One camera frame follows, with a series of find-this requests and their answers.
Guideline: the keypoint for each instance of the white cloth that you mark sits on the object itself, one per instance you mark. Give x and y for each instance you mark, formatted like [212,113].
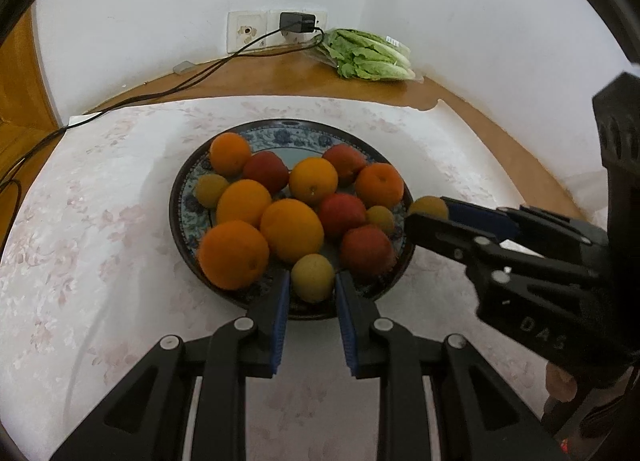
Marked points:
[585,191]

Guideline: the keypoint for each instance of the large yellow orange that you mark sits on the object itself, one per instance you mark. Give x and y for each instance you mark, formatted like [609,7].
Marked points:
[313,180]

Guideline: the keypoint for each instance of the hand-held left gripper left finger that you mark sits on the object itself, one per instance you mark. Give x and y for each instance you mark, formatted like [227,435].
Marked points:
[280,321]

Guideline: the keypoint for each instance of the small yellow-green fruit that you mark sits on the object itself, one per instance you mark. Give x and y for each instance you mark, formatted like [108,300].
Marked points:
[425,206]
[380,218]
[210,190]
[312,277]

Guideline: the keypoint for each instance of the white floral tablecloth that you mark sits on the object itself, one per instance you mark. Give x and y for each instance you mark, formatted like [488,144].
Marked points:
[100,241]

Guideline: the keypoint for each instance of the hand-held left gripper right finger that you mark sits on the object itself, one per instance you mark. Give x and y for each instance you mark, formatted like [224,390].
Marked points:
[347,326]

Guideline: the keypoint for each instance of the small grey block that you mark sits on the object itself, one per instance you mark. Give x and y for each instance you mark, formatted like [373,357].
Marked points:
[182,67]

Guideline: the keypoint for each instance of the bagged romaine lettuce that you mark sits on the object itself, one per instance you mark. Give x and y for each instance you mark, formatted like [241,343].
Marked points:
[365,56]

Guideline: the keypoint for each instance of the large deep orange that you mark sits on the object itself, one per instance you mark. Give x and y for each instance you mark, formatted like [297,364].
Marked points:
[379,186]

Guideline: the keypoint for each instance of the black power adapter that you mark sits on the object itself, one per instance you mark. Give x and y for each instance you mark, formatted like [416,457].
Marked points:
[297,22]

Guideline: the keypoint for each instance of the blue patterned ceramic plate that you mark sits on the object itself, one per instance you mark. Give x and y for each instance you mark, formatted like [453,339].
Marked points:
[287,157]

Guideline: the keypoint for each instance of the red apple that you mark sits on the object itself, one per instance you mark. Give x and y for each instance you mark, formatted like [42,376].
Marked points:
[345,161]
[341,215]
[366,250]
[265,171]

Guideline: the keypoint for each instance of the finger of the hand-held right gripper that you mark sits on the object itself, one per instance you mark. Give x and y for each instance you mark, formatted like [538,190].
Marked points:
[440,236]
[480,216]

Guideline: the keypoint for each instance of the white wall socket panel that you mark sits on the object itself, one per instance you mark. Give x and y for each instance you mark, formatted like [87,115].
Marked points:
[274,18]

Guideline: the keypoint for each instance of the person's right hand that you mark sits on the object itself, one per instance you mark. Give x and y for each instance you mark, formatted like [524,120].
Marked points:
[560,381]

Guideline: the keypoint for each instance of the white wall socket brown mark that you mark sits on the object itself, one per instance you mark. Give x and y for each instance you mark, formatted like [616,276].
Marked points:
[240,21]

